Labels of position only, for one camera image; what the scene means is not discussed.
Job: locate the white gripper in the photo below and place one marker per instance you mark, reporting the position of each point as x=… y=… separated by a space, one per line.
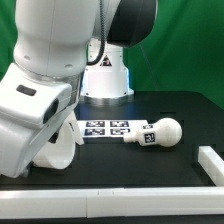
x=32 y=110

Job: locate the white lamp base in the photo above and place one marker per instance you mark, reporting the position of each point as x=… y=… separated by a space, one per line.
x=77 y=133

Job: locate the white conical lamp shade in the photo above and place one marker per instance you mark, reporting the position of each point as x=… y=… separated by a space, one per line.
x=60 y=154

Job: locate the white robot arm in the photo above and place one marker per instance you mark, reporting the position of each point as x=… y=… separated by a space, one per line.
x=53 y=34

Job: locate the marker sheet on table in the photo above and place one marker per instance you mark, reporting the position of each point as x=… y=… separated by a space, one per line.
x=108 y=128

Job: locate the white right rail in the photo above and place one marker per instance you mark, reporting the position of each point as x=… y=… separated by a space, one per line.
x=212 y=164

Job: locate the white rail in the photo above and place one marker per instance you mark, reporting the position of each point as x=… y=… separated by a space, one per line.
x=121 y=202
x=212 y=164

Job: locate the white front rail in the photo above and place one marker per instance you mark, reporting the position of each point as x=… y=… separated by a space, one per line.
x=121 y=202

